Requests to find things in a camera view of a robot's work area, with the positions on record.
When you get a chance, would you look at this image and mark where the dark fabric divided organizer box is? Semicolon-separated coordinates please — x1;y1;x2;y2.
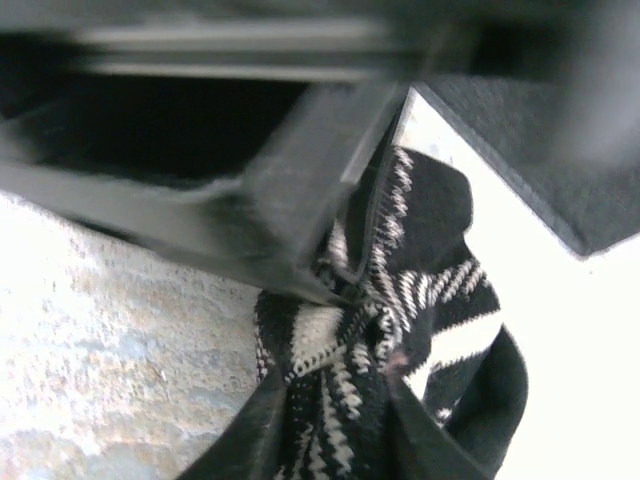
412;74;640;259

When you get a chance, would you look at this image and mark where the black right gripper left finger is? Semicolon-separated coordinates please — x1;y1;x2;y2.
177;367;304;480

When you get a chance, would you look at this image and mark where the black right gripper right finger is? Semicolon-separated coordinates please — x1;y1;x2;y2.
384;372;499;480

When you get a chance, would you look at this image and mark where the black white striped sock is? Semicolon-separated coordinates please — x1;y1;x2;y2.
253;146;530;480

